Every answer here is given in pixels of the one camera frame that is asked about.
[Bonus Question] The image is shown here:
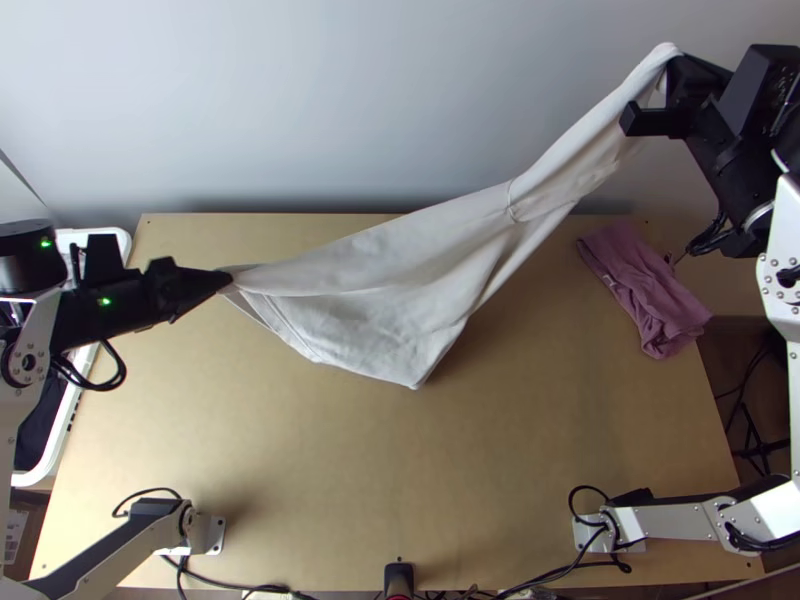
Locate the heap of clothes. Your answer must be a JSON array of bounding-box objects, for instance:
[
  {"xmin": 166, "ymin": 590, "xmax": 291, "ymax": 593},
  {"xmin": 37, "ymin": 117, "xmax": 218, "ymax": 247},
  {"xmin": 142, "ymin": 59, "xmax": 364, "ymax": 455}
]
[{"xmin": 13, "ymin": 374, "xmax": 67, "ymax": 470}]

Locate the white laundry basket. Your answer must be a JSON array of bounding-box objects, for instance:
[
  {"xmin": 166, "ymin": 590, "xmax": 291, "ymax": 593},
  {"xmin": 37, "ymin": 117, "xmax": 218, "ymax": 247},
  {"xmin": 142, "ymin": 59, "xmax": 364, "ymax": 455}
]
[{"xmin": 0, "ymin": 226, "xmax": 133, "ymax": 489}]

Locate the pink garment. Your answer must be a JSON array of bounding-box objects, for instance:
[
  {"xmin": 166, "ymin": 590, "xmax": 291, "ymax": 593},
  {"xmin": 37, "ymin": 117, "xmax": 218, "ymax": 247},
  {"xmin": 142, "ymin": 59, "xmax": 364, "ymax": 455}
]
[{"xmin": 576, "ymin": 223, "xmax": 714, "ymax": 362}]

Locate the white t-shirt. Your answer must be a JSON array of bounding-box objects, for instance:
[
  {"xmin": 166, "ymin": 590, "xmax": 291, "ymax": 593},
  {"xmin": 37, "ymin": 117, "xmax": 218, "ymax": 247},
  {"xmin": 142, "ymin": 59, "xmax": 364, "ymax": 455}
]
[{"xmin": 221, "ymin": 42, "xmax": 683, "ymax": 392}]

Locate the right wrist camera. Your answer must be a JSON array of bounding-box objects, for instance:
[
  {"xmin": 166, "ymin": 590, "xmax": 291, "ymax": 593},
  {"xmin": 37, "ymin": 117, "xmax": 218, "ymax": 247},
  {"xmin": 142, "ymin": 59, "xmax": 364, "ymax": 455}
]
[{"xmin": 718, "ymin": 43, "xmax": 795, "ymax": 136}]

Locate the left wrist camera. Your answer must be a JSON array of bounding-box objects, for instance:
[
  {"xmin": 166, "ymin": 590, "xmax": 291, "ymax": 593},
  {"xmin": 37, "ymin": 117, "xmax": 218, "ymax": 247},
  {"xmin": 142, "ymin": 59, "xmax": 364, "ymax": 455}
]
[{"xmin": 84, "ymin": 234, "xmax": 126, "ymax": 288}]

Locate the black tripod stand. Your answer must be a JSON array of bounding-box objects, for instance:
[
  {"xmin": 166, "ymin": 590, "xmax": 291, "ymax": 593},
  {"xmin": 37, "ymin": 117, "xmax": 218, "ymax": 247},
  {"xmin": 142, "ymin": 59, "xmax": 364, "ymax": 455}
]
[{"xmin": 740, "ymin": 399, "xmax": 792, "ymax": 464}]

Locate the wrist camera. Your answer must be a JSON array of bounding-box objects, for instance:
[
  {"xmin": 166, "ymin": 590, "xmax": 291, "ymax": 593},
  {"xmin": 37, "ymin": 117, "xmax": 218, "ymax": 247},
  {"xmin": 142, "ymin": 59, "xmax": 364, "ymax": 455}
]
[
  {"xmin": 84, "ymin": 234, "xmax": 126, "ymax": 288},
  {"xmin": 718, "ymin": 43, "xmax": 795, "ymax": 136}
]

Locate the black cable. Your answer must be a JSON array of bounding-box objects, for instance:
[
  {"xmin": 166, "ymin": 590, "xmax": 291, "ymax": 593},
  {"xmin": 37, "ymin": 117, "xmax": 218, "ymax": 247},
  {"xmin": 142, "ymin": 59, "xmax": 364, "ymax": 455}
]
[
  {"xmin": 112, "ymin": 487, "xmax": 183, "ymax": 520},
  {"xmin": 499, "ymin": 559, "xmax": 626, "ymax": 598},
  {"xmin": 176, "ymin": 552, "xmax": 301, "ymax": 600},
  {"xmin": 684, "ymin": 212, "xmax": 736, "ymax": 258},
  {"xmin": 567, "ymin": 484, "xmax": 633, "ymax": 573},
  {"xmin": 52, "ymin": 340, "xmax": 129, "ymax": 394}
]

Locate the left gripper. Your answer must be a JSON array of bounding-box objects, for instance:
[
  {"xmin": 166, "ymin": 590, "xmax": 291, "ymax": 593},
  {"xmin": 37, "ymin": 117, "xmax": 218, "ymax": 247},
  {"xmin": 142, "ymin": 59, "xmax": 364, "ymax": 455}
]
[{"xmin": 121, "ymin": 256, "xmax": 234, "ymax": 339}]

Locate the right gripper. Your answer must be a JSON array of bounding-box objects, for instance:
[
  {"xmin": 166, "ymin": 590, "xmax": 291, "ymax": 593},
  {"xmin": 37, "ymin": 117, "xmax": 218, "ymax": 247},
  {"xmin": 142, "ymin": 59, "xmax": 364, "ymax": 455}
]
[{"xmin": 620, "ymin": 52, "xmax": 746, "ymax": 165}]

